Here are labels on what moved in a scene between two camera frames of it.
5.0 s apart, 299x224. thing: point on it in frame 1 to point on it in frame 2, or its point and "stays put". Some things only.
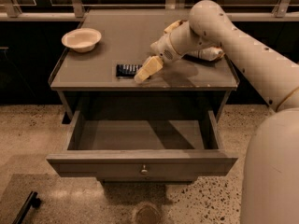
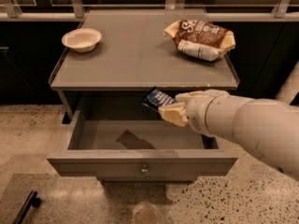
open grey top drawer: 142,147 stays put
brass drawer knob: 144,171 stays put
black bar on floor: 32,200 stays put
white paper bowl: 81,39 stays put
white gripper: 163,49 to 196,112
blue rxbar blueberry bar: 127,70 to 157,98
